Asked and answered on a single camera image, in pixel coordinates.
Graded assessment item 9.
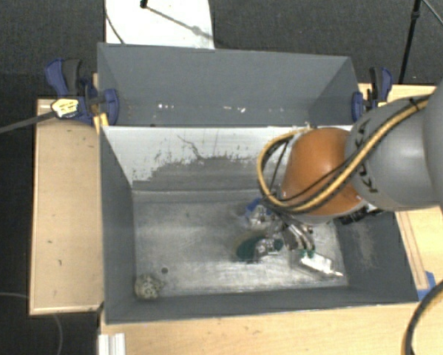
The speckled beige ball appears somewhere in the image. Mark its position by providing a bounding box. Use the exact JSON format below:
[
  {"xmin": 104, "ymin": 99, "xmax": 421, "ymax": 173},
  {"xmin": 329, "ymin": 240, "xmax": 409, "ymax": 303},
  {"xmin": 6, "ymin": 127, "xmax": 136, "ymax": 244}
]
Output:
[{"xmin": 134, "ymin": 273, "xmax": 161, "ymax": 300}]

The pale wood board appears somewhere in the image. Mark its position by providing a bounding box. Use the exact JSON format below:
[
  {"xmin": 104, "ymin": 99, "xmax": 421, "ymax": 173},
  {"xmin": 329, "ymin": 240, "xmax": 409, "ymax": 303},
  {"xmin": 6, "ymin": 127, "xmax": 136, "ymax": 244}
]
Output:
[{"xmin": 29, "ymin": 98, "xmax": 105, "ymax": 317}]

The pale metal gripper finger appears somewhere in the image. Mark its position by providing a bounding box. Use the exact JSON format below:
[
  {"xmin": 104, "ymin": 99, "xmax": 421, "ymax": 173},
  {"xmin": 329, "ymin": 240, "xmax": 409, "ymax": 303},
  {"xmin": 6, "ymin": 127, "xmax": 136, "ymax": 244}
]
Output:
[
  {"xmin": 247, "ymin": 204, "xmax": 274, "ymax": 234},
  {"xmin": 254, "ymin": 237, "xmax": 284, "ymax": 260}
]

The clear plastic packet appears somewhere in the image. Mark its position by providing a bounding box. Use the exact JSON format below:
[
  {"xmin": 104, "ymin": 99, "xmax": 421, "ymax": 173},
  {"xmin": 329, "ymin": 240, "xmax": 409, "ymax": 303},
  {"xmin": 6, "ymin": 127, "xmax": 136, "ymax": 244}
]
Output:
[{"xmin": 290, "ymin": 251, "xmax": 345, "ymax": 278}]

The grey metal bin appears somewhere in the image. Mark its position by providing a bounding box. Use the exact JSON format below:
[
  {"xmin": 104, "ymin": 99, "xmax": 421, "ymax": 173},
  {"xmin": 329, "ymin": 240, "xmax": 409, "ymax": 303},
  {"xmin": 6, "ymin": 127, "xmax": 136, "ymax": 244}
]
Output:
[{"xmin": 96, "ymin": 42, "xmax": 420, "ymax": 325}]

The dark green round sponge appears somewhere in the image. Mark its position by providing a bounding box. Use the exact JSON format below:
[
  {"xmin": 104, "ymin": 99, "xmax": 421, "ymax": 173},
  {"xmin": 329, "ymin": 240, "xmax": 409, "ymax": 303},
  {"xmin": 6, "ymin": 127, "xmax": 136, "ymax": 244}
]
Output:
[{"xmin": 234, "ymin": 234, "xmax": 267, "ymax": 263}]

